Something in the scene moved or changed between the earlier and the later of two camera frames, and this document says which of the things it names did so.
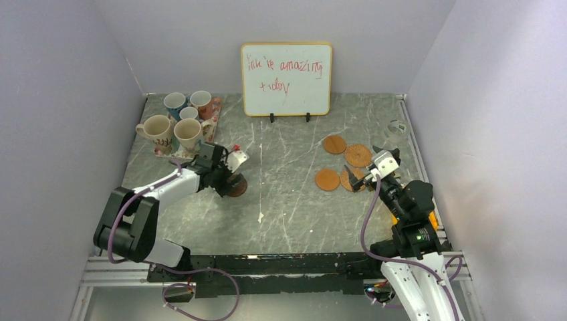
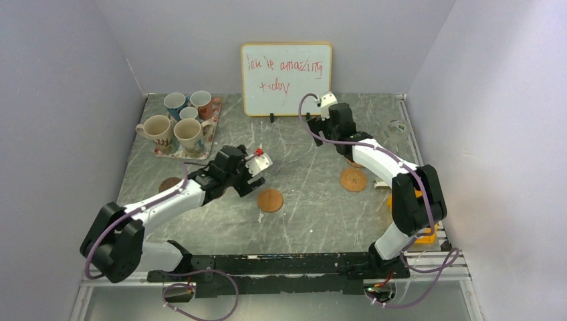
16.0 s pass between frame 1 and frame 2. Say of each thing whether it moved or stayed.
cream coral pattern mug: stayed
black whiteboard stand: stayed
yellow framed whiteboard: stayed
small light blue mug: stayed
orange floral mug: stayed
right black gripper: moved
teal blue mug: stayed
